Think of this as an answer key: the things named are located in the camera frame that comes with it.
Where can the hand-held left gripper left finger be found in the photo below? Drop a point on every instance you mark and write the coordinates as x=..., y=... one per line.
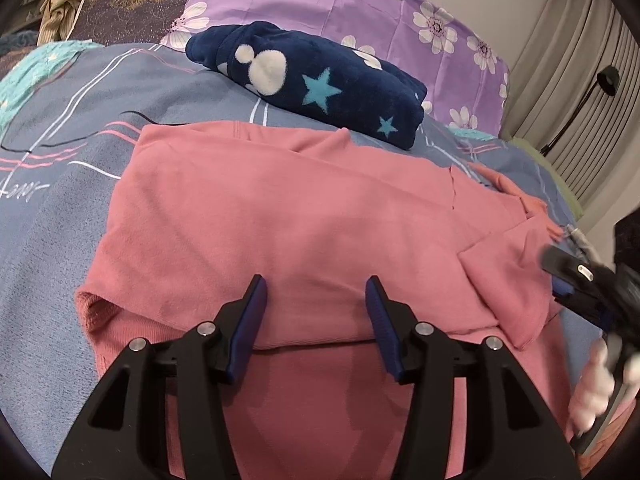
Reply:
x=246, y=327

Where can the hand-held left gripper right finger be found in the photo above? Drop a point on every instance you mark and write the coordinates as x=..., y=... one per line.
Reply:
x=385, y=330

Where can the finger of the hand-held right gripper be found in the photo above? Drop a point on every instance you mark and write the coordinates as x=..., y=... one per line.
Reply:
x=567, y=265
x=585, y=305

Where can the pink garment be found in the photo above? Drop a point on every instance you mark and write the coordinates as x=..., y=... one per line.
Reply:
x=300, y=220

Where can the person's right hand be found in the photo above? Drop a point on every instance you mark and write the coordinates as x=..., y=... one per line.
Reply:
x=595, y=380

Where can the green bed sheet edge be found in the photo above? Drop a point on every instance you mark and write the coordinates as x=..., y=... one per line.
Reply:
x=555, y=175

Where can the black gooseneck lamp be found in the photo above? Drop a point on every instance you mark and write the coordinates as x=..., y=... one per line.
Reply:
x=609, y=80

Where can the beige pleated curtain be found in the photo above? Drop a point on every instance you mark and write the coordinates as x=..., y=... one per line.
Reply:
x=575, y=60

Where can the blue-grey striped bed blanket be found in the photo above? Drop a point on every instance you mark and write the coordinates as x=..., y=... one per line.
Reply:
x=65, y=210

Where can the navy star print fleece blanket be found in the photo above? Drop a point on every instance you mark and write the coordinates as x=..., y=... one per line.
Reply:
x=345, y=110

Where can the teal patterned bed sheet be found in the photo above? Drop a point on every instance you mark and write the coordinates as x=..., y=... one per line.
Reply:
x=30, y=80

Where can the purple floral pillow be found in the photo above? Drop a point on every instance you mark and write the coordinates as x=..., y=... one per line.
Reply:
x=320, y=5

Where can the dark gold tree print cloth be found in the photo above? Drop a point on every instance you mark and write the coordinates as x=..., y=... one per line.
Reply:
x=130, y=15

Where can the blue knitted cloth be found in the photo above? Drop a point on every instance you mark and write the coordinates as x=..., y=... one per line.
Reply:
x=17, y=42

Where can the beige striped cloth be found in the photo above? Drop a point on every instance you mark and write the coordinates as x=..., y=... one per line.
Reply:
x=62, y=5

